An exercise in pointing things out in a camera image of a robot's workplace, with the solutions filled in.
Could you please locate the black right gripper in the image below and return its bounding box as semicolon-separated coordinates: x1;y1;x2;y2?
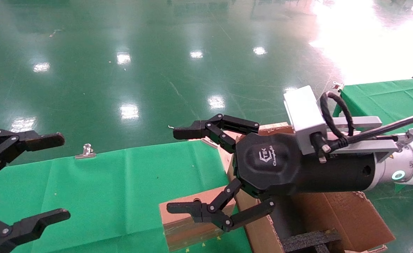
167;114;377;232

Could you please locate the small brown cardboard box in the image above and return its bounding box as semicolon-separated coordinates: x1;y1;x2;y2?
159;186;237;252

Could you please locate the black foam carton liner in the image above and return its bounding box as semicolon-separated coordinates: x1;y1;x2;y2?
270;195;300;241

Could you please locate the large open cardboard carton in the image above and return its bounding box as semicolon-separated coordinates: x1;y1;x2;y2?
226;122;396;253

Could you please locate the black foam block insert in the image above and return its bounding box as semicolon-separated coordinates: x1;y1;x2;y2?
281;228;343;253

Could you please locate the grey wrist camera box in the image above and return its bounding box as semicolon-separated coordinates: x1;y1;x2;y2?
283;85;328;156

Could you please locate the black camera cable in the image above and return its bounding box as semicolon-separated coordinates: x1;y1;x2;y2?
312;91;413;155

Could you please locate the silver camera mount bracket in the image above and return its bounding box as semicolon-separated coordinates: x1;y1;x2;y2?
324;116;413;164

